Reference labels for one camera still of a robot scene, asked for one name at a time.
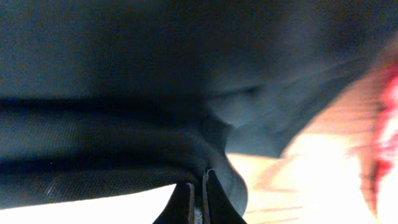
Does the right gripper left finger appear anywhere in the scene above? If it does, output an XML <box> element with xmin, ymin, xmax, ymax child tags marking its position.
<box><xmin>153</xmin><ymin>183</ymin><xmax>195</xmax><ymax>224</ymax></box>

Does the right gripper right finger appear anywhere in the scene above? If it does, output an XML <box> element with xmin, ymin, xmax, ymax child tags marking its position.
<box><xmin>202</xmin><ymin>169</ymin><xmax>246</xmax><ymax>224</ymax></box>

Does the black t-shirt with logo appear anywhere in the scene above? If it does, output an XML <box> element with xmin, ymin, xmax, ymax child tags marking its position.
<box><xmin>1</xmin><ymin>0</ymin><xmax>397</xmax><ymax>213</ymax></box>

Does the red t-shirt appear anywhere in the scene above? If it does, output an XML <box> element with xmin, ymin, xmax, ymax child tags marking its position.
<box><xmin>359</xmin><ymin>63</ymin><xmax>397</xmax><ymax>223</ymax></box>

